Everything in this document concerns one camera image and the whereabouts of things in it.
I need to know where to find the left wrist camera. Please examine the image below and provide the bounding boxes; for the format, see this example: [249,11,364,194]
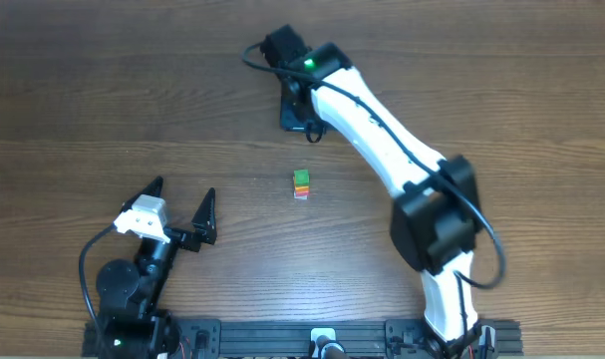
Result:
[113,194,169,244]

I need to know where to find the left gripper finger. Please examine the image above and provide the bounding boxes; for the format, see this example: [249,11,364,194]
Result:
[121,176,165,213]
[190,186,219,246]

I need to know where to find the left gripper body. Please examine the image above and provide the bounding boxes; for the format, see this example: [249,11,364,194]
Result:
[162,226,206,253]

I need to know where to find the mounting rail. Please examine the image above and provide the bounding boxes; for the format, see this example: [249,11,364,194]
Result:
[82,317,525,359]

